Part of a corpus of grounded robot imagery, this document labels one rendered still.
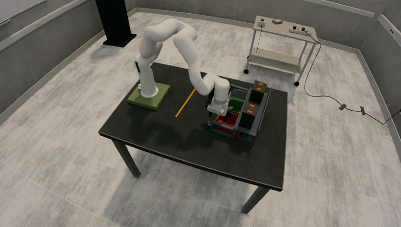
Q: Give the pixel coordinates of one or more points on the green open bin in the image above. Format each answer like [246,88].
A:
[237,106]

